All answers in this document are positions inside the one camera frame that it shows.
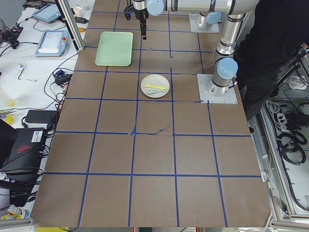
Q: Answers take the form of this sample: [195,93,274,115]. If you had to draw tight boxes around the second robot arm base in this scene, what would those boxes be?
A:
[196,12,222,28]

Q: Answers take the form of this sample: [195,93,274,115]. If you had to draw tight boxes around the black computer box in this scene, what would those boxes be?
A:
[1,128,47,173]

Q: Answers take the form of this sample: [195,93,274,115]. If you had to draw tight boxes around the person in black clothes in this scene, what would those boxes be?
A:
[234,0,309,120]

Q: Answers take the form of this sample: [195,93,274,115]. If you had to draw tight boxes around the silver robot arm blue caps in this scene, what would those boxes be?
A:
[124,0,258,97]

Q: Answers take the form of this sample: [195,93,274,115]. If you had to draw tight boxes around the far teach pendant tablet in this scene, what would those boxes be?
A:
[32,4,61,23]

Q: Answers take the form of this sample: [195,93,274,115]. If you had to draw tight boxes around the black power brick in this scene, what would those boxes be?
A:
[25,110,56,124]

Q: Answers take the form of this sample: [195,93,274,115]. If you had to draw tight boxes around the aluminium frame post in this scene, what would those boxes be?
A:
[55,0,84,51]

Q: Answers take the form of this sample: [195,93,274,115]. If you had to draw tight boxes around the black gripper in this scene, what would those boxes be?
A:
[134,9,148,40]

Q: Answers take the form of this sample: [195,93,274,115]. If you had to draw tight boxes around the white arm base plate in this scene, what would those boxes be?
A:
[197,74,238,104]

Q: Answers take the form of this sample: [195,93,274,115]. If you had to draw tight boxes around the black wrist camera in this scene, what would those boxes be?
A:
[124,5,132,21]

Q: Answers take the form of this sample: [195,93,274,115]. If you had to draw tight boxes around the near teach pendant tablet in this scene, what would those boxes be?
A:
[34,30,69,57]

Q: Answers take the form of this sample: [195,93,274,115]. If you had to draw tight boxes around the pale green plastic spoon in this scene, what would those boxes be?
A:
[145,89,167,95]

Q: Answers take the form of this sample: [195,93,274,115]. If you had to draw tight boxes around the yellow plastic fork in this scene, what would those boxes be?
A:
[144,84,167,90]

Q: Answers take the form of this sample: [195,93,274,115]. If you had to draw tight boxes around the beige round plate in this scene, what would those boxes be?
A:
[140,74,170,98]

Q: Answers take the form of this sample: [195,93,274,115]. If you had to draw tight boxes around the teach pendant tablet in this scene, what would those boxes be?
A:
[32,4,61,23]
[34,30,69,57]

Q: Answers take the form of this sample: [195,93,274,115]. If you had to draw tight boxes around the mint green tray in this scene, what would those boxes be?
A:
[95,31,133,67]

